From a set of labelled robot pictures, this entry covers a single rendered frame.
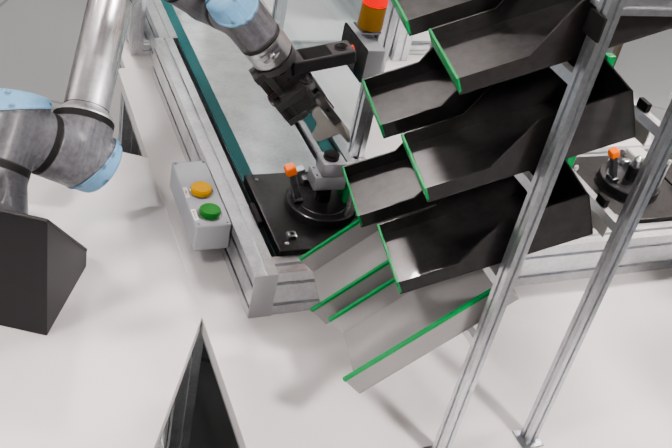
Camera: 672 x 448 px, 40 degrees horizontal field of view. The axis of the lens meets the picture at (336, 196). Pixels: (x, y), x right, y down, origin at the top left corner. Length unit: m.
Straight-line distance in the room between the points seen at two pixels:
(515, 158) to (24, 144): 0.86
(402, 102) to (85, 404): 0.68
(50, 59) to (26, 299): 2.69
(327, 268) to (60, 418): 0.49
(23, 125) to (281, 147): 0.62
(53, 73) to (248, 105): 2.02
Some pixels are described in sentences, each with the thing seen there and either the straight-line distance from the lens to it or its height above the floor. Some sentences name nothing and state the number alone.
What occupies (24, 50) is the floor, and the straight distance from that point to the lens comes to 4.26.
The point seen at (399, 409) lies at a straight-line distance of 1.58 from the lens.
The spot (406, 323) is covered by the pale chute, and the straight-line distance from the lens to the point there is 1.43.
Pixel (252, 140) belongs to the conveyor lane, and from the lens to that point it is 2.04.
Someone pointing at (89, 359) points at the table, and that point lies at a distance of 1.58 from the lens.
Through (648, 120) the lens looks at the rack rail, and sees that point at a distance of 1.29.
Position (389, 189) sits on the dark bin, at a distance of 1.43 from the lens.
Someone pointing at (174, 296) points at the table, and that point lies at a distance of 1.70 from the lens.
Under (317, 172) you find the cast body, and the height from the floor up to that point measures 1.06.
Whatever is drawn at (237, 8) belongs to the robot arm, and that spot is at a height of 1.40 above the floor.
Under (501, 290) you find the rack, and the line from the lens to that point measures 1.28.
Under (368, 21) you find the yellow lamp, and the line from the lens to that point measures 1.80.
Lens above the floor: 2.00
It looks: 35 degrees down
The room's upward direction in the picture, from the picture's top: 13 degrees clockwise
